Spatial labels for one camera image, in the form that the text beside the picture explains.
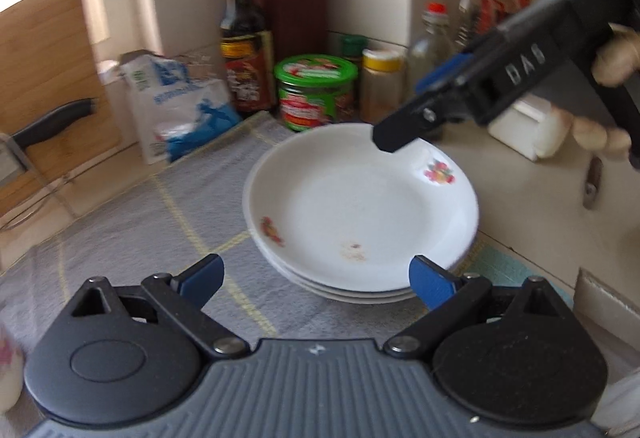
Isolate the black handled kitchen knife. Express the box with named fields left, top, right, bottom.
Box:
left=10, top=98, right=101, bottom=154

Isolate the clear bottle red cap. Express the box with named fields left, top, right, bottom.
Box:
left=407, top=2, right=456, bottom=94

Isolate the white floral bowl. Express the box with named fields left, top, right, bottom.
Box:
left=0, top=328, right=26, bottom=419

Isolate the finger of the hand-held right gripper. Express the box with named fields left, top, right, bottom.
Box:
left=371, top=86, right=482, bottom=154
left=414, top=49, right=482, bottom=94

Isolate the green lid sauce jar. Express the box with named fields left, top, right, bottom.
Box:
left=274, top=54, right=360, bottom=133

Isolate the white blue salt bag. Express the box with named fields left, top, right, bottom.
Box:
left=119, top=51, right=243, bottom=164

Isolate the dark vinegar bottle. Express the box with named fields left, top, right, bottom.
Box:
left=220, top=0, right=276, bottom=114

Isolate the bamboo cutting board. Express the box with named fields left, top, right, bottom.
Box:
left=0, top=0, right=123, bottom=219

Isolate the dark red knife block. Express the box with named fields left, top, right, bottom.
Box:
left=250, top=0, right=331, bottom=64

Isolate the grey checked cloth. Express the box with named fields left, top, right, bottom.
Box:
left=0, top=111, right=481, bottom=354

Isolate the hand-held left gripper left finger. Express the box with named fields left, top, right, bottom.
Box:
left=69, top=254, right=251, bottom=361

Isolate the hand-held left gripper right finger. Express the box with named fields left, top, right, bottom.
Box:
left=383, top=255, right=577, bottom=361

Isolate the white floral plate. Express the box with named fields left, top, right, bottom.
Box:
left=242, top=122, right=480, bottom=294
left=260, top=238, right=451, bottom=305
left=250, top=218, right=471, bottom=300

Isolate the small green lid jar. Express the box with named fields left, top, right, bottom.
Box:
left=341, top=35, right=369, bottom=69

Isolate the white plastic box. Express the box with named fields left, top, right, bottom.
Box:
left=487, top=98, right=572, bottom=161

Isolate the yellow lid spice jar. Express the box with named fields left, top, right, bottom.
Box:
left=361, top=49, right=405, bottom=121

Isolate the person's right hand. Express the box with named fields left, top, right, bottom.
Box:
left=572, top=26, right=640, bottom=162

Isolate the metal wire rack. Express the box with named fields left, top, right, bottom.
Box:
left=0, top=133, right=76, bottom=231

